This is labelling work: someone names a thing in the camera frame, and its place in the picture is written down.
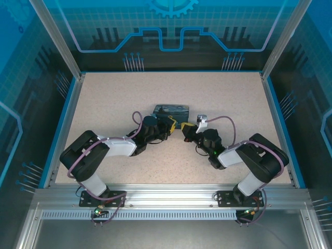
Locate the starry night painted tin box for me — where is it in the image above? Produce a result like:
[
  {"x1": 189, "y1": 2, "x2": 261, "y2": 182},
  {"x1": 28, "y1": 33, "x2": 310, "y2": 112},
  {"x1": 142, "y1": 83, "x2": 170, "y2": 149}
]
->
[{"x1": 152, "y1": 104, "x2": 191, "y2": 130}]

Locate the small connector with LED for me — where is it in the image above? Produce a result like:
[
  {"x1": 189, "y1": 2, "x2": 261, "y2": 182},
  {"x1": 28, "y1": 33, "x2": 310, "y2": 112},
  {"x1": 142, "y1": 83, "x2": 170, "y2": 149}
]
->
[
  {"x1": 92, "y1": 204, "x2": 109, "y2": 218},
  {"x1": 241, "y1": 206, "x2": 261, "y2": 216}
]

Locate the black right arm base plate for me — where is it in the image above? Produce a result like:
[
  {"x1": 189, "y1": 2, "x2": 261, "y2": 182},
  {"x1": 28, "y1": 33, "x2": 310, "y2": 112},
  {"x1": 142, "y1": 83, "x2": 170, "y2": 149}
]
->
[{"x1": 216, "y1": 190, "x2": 266, "y2": 208}]

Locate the aluminium mounting rail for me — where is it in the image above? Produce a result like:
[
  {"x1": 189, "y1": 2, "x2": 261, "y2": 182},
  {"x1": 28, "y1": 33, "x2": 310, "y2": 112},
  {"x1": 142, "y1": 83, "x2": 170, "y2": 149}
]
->
[{"x1": 35, "y1": 183, "x2": 311, "y2": 209}]

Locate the aluminium side frame rail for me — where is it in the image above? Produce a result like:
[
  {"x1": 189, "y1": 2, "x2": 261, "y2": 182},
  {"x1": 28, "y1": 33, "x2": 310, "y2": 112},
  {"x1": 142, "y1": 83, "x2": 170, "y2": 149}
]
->
[
  {"x1": 260, "y1": 72, "x2": 297, "y2": 188},
  {"x1": 43, "y1": 74, "x2": 87, "y2": 188}
]

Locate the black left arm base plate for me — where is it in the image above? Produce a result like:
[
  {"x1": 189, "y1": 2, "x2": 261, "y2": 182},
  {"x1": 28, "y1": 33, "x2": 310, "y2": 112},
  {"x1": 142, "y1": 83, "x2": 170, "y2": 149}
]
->
[{"x1": 79, "y1": 190, "x2": 128, "y2": 208}]

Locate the slotted grey cable duct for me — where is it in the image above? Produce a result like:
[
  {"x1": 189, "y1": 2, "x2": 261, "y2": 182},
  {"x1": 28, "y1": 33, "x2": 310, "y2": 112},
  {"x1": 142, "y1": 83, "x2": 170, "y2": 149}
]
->
[{"x1": 41, "y1": 210, "x2": 238, "y2": 221}]

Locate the aluminium frame post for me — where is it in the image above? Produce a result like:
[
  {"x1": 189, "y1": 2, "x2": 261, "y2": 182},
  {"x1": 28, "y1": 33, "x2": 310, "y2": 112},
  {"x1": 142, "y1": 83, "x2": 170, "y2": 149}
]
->
[
  {"x1": 28, "y1": 0, "x2": 87, "y2": 81},
  {"x1": 260, "y1": 0, "x2": 313, "y2": 81}
]

